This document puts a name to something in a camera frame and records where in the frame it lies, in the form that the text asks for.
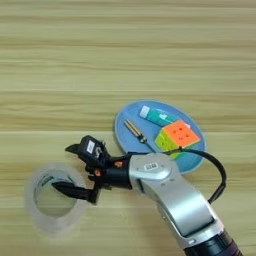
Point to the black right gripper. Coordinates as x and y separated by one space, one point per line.
115 175

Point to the clear tape roll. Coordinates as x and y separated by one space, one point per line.
30 203

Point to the colourful puzzle cube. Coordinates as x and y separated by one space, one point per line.
180 134

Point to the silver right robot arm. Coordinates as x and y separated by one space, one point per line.
180 200

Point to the blue round plate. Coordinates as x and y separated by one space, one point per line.
128 141

